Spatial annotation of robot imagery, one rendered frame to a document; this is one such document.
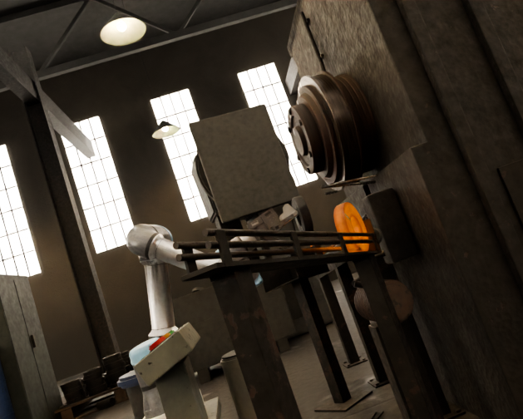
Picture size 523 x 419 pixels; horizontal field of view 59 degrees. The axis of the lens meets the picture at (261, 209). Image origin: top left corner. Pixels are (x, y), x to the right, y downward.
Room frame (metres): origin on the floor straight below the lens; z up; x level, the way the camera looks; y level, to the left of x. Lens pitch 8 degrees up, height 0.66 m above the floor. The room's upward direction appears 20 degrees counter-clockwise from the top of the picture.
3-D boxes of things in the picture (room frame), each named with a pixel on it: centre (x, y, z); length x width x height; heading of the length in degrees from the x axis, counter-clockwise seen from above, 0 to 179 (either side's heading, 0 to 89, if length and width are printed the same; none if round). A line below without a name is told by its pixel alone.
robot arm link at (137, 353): (1.64, 0.54, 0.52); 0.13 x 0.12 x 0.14; 170
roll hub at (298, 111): (1.80, -0.26, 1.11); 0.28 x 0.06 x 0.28; 6
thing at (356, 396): (2.27, -0.05, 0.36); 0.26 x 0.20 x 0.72; 41
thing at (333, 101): (1.81, -0.35, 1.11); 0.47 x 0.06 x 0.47; 6
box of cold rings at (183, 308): (4.47, 0.64, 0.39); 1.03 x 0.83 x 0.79; 100
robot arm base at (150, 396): (1.63, 0.53, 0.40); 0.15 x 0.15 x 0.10
